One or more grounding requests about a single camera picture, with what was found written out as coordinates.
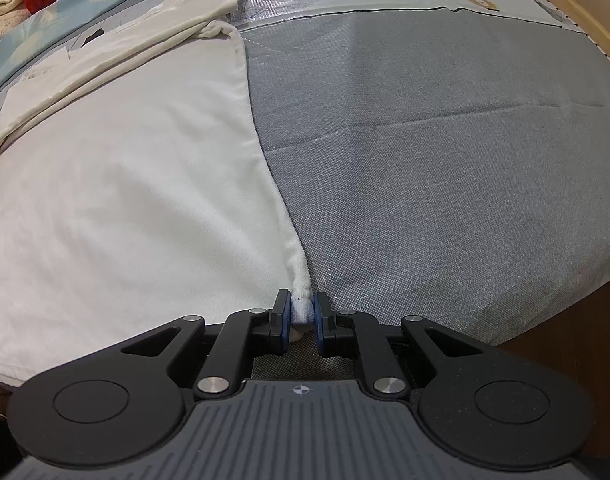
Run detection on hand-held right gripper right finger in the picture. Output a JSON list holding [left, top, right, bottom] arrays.
[[312, 292, 487, 402]]

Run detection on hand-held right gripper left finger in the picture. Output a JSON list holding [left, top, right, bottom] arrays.
[[116, 288, 292, 401]]

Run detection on white garment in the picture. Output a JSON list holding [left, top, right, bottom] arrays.
[[0, 0, 317, 387]]

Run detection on grey woven mat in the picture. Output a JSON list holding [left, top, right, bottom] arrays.
[[237, 7, 610, 383]]

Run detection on wooden bed frame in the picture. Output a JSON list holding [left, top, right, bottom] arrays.
[[495, 0, 610, 77]]

